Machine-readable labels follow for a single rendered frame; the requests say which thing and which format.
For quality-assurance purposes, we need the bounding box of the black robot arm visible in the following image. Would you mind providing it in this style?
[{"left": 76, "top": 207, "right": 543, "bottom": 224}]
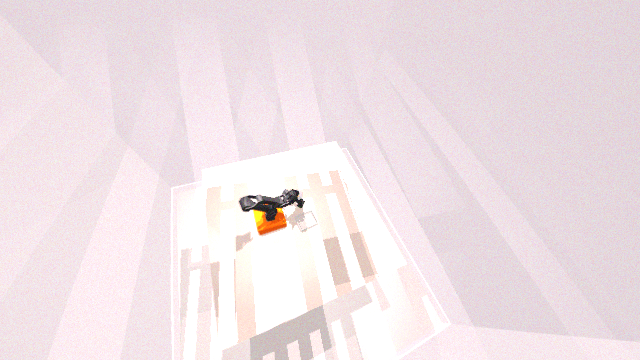
[{"left": 239, "top": 189, "right": 299, "bottom": 222}]

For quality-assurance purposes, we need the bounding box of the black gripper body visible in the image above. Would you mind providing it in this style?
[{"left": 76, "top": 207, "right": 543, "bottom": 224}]
[{"left": 282, "top": 189, "right": 305, "bottom": 208}]

